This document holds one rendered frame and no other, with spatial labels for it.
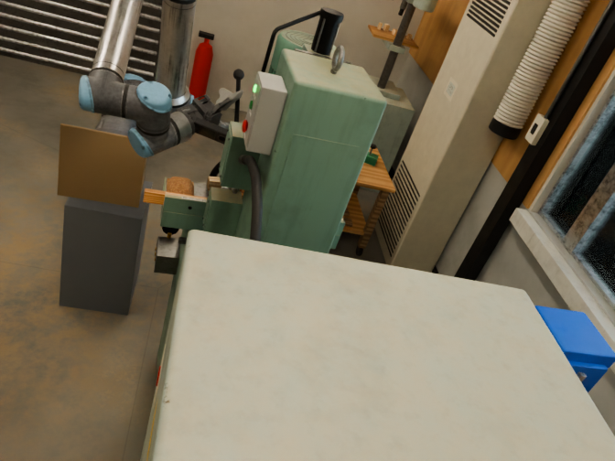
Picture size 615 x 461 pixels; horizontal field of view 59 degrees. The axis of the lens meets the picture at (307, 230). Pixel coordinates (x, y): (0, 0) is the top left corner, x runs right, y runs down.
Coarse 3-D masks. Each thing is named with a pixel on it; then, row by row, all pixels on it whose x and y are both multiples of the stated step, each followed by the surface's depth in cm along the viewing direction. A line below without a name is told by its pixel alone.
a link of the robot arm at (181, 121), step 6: (174, 114) 159; (180, 114) 159; (174, 120) 158; (180, 120) 158; (186, 120) 159; (180, 126) 158; (186, 126) 159; (180, 132) 158; (186, 132) 160; (180, 138) 159; (186, 138) 161
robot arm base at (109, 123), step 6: (102, 114) 215; (102, 120) 213; (108, 120) 211; (114, 120) 211; (120, 120) 212; (126, 120) 213; (132, 120) 215; (96, 126) 213; (102, 126) 210; (108, 126) 210; (114, 126) 210; (120, 126) 211; (126, 126) 212; (132, 126) 215; (108, 132) 209; (114, 132) 209; (120, 132) 210; (126, 132) 211
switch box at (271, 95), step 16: (256, 80) 124; (272, 80) 123; (256, 96) 122; (272, 96) 120; (256, 112) 121; (272, 112) 122; (256, 128) 124; (272, 128) 124; (256, 144) 126; (272, 144) 127
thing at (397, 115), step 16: (416, 0) 338; (432, 0) 334; (384, 32) 394; (400, 32) 373; (400, 48) 378; (416, 48) 387; (384, 80) 392; (384, 96) 393; (400, 96) 394; (384, 112) 387; (400, 112) 388; (384, 128) 394; (400, 128) 395; (384, 144) 401; (400, 144) 402; (384, 160) 409
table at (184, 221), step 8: (200, 184) 190; (200, 192) 186; (208, 192) 187; (168, 216) 172; (176, 216) 173; (184, 216) 173; (192, 216) 174; (200, 216) 174; (160, 224) 174; (168, 224) 174; (176, 224) 174; (184, 224) 175; (192, 224) 175; (200, 224) 176; (336, 240) 189
